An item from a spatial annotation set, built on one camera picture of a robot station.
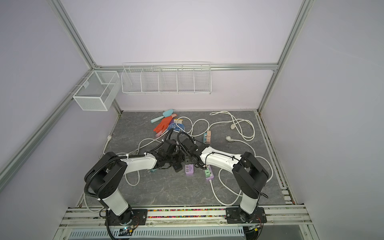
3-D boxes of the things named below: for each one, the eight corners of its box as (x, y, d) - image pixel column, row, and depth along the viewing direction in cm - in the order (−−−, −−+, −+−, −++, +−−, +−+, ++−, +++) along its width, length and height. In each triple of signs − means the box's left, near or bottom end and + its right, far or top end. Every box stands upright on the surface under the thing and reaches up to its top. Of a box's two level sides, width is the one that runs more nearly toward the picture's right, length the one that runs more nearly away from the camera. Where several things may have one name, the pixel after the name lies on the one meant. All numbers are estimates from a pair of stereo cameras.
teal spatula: (151, 123, 116) (150, 121, 114) (149, 119, 118) (148, 117, 116) (174, 114, 122) (174, 112, 120) (172, 110, 124) (172, 108, 123)
